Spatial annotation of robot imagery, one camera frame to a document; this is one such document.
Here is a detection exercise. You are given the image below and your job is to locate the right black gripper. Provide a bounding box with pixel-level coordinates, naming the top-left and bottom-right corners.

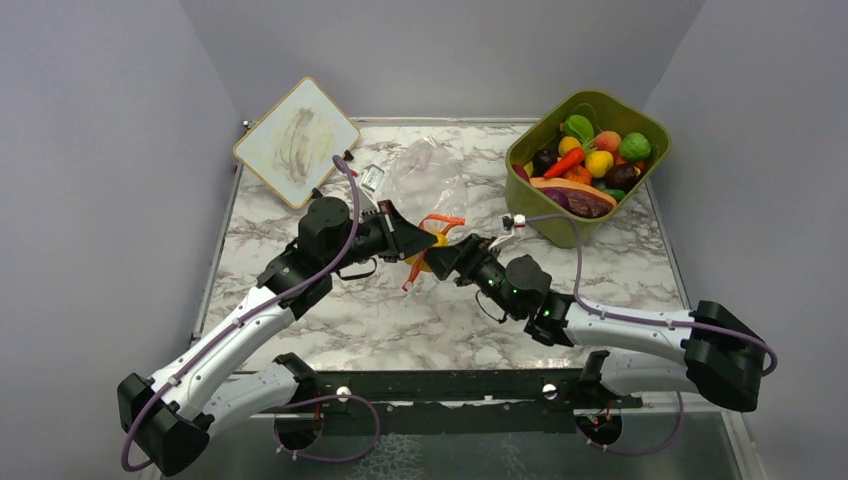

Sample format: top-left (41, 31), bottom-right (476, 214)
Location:
top-left (421, 233), bottom-right (523, 320)

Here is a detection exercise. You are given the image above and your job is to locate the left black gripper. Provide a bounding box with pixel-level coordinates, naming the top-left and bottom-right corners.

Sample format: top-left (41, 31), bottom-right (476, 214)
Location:
top-left (326, 200), bottom-right (439, 274)

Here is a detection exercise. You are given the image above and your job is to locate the yellow toy bell pepper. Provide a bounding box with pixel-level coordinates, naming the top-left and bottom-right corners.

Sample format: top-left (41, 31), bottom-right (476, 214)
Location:
top-left (404, 232), bottom-right (448, 276)

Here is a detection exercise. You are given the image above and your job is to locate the clear zip top bag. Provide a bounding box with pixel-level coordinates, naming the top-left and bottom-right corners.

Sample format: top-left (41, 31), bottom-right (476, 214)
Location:
top-left (377, 137), bottom-right (468, 246)

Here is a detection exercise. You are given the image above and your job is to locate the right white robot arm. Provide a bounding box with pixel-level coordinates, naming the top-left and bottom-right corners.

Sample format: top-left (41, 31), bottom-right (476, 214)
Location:
top-left (424, 235), bottom-right (768, 413)

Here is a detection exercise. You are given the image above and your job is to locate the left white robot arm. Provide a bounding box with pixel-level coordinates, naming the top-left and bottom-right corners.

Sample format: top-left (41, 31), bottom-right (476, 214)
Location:
top-left (117, 197), bottom-right (438, 476)

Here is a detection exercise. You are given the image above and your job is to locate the black toy fruit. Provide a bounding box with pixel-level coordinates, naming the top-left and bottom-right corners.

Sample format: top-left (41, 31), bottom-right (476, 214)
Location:
top-left (531, 148), bottom-right (559, 177)

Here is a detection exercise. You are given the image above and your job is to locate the red toy steak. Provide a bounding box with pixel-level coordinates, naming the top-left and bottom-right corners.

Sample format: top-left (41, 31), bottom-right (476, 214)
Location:
top-left (541, 187), bottom-right (617, 219)

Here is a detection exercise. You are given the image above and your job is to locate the small orange toy pumpkin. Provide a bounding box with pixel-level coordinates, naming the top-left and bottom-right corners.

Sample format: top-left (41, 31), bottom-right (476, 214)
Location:
top-left (563, 165), bottom-right (593, 186)

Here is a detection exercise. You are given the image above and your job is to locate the orange toy carrot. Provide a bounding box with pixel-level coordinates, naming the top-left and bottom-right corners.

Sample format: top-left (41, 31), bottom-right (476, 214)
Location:
top-left (543, 147), bottom-right (586, 179)

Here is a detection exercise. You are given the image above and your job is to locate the olive green plastic bin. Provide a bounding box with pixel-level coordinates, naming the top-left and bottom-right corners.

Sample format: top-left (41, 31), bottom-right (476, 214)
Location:
top-left (504, 90), bottom-right (672, 248)

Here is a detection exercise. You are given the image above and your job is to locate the yellow toy lemon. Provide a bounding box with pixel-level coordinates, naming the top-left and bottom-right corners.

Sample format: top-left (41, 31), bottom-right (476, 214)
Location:
top-left (584, 150), bottom-right (615, 179)

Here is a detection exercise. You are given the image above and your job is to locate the green toy leafy vegetable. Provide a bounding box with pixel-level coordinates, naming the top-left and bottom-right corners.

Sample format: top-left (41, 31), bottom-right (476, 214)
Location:
top-left (562, 114), bottom-right (595, 144)

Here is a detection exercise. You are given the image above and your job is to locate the peach toy fruit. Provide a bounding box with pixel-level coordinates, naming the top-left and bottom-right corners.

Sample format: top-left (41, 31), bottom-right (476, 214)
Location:
top-left (593, 130), bottom-right (622, 157)

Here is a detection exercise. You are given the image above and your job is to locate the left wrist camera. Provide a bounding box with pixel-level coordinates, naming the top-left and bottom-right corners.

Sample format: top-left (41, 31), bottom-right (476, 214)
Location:
top-left (359, 164), bottom-right (387, 193)

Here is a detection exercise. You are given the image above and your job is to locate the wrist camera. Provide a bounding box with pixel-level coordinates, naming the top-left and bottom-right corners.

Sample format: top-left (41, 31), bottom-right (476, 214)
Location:
top-left (488, 214), bottom-right (527, 251)
top-left (359, 164), bottom-right (387, 193)

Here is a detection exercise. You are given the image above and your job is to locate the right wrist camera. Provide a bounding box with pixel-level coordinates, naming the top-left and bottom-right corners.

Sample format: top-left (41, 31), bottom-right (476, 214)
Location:
top-left (488, 214), bottom-right (527, 251)

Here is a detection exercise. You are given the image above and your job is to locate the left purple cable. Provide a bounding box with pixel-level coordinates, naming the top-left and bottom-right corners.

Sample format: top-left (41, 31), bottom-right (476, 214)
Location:
top-left (120, 154), bottom-right (364, 473)

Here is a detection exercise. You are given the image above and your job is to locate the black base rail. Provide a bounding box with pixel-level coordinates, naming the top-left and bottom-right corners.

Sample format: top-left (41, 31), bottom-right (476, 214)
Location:
top-left (271, 368), bottom-right (642, 442)

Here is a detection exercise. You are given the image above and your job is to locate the small whiteboard with wooden frame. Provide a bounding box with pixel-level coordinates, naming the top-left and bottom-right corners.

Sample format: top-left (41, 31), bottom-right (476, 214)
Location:
top-left (233, 77), bottom-right (360, 209)

